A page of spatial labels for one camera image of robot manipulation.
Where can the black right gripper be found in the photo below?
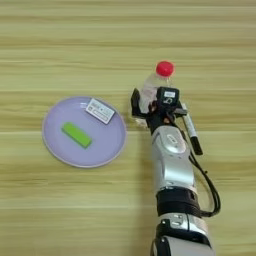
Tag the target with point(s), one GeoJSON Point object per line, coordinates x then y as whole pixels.
{"type": "Point", "coordinates": [160, 118]}

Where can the clear bottle red cap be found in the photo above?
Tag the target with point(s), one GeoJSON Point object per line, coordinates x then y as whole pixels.
{"type": "Point", "coordinates": [151, 85]}

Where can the white marker black cap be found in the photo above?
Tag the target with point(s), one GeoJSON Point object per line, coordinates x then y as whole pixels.
{"type": "Point", "coordinates": [192, 131]}

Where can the white pink card box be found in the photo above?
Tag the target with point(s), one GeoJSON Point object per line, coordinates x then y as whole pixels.
{"type": "Point", "coordinates": [100, 111]}

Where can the lavender round plate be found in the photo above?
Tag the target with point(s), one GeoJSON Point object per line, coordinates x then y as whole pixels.
{"type": "Point", "coordinates": [106, 143]}

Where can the green rectangular block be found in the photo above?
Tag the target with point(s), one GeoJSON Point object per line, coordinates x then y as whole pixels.
{"type": "Point", "coordinates": [76, 135]}

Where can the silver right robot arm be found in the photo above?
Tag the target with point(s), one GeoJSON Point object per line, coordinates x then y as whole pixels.
{"type": "Point", "coordinates": [173, 166]}

